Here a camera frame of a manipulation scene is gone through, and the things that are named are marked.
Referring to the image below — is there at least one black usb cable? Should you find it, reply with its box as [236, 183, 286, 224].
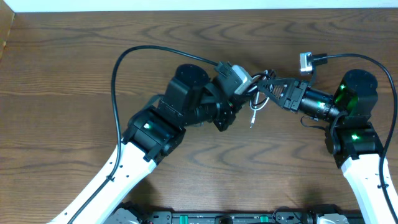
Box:
[245, 70, 277, 110]

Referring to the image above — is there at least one white usb cable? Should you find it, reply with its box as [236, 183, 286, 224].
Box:
[248, 73, 271, 129]

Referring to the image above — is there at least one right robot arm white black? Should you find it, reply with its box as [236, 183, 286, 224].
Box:
[257, 69, 397, 223]

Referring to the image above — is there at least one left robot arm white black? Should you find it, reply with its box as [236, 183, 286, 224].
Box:
[52, 63, 253, 223]

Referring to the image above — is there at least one left camera cable black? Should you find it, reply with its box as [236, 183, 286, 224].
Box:
[67, 45, 218, 224]

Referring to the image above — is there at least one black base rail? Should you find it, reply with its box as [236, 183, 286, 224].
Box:
[105, 202, 365, 224]

